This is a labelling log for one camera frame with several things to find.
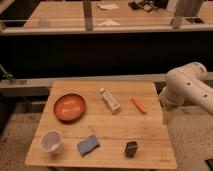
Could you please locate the black whiteboard eraser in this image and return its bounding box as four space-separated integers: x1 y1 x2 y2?
125 141 138 157

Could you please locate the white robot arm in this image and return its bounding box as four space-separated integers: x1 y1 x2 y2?
159 62 213 125

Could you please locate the orange marker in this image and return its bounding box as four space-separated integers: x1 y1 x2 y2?
131 98 147 114

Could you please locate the white tube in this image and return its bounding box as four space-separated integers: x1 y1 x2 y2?
100 88 121 114

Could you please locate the blue sponge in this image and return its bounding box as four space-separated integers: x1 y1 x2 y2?
77 135 100 157

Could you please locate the folded white paper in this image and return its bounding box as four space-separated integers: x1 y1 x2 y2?
99 19 120 26

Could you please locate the white paper cup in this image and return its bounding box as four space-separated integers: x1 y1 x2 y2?
40 130 62 154

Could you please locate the white paper sheet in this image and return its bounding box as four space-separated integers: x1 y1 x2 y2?
97 4 119 10

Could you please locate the clear plastic cup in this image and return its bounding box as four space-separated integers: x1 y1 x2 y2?
38 13 49 27

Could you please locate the grey metal post right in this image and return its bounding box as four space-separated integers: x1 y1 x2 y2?
170 0 204 30

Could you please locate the grey metal post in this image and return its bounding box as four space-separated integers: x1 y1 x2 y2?
170 0 204 30
83 0 93 31

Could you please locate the black cable bundle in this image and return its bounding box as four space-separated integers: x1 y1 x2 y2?
127 0 168 13

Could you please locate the metal clamp bracket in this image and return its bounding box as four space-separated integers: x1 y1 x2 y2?
0 64 28 86

